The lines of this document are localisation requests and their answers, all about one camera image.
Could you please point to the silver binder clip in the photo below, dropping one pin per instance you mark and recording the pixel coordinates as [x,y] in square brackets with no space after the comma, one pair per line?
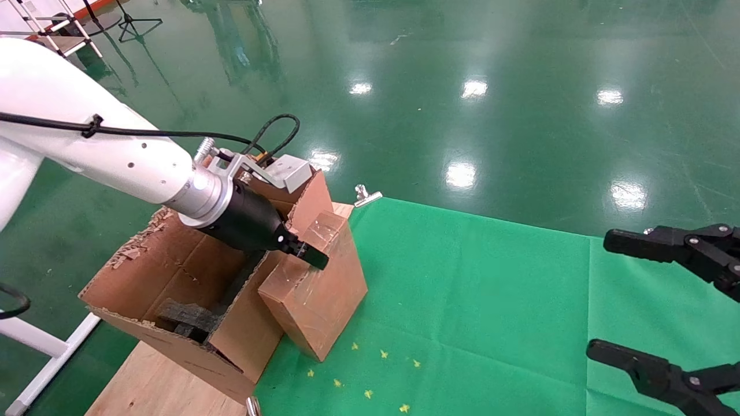
[366,196]
[252,406]

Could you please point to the white metal stand frame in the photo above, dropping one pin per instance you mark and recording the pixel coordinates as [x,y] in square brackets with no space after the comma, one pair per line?
[52,361]

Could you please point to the green table cloth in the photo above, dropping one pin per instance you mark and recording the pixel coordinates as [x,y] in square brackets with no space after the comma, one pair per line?
[491,312]

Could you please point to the black foam block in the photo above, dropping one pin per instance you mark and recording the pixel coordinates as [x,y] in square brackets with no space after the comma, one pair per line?
[188,316]

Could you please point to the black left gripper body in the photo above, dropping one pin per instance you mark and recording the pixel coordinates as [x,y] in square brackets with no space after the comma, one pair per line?
[248,222]

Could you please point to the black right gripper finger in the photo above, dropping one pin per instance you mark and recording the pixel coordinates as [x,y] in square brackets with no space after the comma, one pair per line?
[665,381]
[694,248]

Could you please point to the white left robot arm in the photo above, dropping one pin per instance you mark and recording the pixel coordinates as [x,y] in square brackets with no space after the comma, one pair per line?
[87,133]

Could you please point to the white metal frame table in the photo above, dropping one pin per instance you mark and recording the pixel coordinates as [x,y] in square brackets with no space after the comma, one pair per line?
[60,43]

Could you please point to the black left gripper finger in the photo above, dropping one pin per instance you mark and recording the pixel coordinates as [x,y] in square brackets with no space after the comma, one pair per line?
[309,256]

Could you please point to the small brown cardboard box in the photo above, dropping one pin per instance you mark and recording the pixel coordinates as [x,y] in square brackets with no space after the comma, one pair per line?
[315,300]

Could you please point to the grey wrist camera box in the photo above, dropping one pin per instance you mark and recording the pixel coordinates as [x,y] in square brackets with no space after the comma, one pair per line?
[289,172]

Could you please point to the black tripod microphone stand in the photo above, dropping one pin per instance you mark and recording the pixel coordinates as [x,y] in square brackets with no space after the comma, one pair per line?
[136,23]

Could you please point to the large open cardboard carton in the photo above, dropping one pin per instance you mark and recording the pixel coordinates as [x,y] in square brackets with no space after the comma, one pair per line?
[173,260]

